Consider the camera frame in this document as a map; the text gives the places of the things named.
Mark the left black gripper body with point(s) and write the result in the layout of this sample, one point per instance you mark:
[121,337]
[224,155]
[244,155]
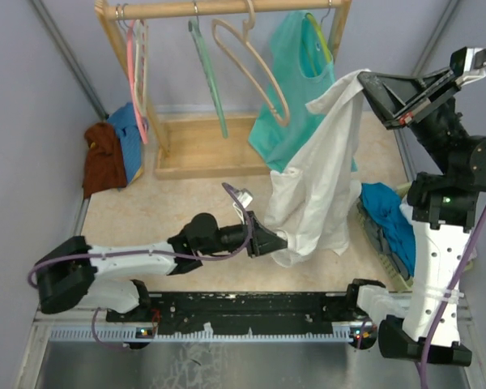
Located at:
[232,238]

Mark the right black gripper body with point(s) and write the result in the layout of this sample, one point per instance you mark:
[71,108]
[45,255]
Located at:
[402,117]

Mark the white t-shirt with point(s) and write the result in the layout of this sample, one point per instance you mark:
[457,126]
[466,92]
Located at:
[312,197]

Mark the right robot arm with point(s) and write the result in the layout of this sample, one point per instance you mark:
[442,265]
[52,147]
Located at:
[443,208]

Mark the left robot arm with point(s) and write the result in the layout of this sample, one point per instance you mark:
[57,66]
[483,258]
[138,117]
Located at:
[78,274]

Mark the yellow-green hanger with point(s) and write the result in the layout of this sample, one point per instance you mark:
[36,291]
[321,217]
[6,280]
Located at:
[321,43]

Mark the teal t-shirt on hanger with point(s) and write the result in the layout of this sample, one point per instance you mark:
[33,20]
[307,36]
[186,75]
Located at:
[303,75]

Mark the green plastic hanger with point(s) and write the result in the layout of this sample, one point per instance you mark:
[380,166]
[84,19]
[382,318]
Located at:
[205,61]

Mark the cream plastic hanger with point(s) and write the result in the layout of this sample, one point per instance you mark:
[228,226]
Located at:
[140,65]

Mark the pink plastic hanger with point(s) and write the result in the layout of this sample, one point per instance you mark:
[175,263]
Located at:
[141,121]

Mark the wooden clothes rack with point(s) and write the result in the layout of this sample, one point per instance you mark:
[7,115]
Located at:
[193,146]

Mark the blue cloth in basket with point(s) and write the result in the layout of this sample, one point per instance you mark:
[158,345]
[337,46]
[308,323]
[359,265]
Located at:
[387,227]

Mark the grey cloth in basket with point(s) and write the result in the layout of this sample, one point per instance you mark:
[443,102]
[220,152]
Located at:
[374,239]

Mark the brown cloth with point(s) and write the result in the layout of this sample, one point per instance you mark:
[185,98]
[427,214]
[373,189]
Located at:
[104,166]

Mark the blue cloth by rack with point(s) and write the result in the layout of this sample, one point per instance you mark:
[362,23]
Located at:
[124,123]

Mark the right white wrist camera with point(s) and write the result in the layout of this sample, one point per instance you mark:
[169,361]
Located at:
[468,65]

